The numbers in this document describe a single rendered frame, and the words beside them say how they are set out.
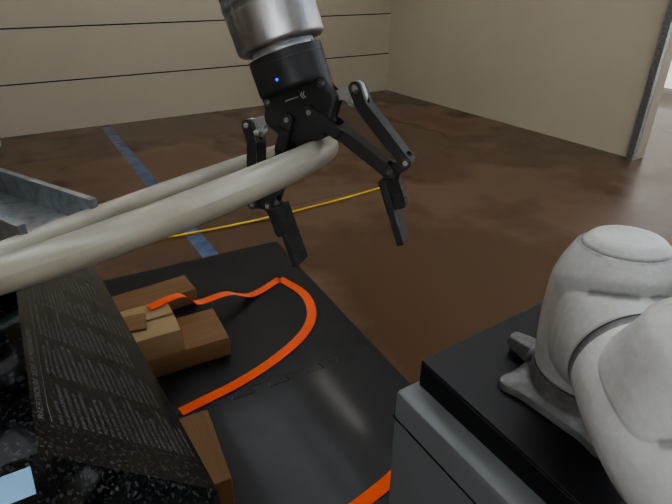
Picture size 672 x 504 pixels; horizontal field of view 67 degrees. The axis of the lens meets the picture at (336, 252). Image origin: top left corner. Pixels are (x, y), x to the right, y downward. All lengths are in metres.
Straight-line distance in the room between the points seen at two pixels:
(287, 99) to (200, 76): 5.88
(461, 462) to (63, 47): 5.71
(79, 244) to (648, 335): 0.50
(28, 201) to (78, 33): 5.12
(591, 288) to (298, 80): 0.42
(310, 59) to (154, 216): 0.21
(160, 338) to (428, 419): 1.42
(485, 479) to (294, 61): 0.60
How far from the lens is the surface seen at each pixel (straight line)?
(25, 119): 6.19
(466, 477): 0.84
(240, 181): 0.44
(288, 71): 0.51
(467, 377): 0.86
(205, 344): 2.17
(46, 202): 0.99
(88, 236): 0.42
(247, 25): 0.51
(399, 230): 0.53
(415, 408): 0.88
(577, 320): 0.69
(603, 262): 0.69
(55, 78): 6.13
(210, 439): 1.76
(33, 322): 1.21
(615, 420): 0.60
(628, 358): 0.58
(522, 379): 0.85
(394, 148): 0.51
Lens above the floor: 1.42
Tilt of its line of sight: 28 degrees down
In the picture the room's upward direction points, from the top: straight up
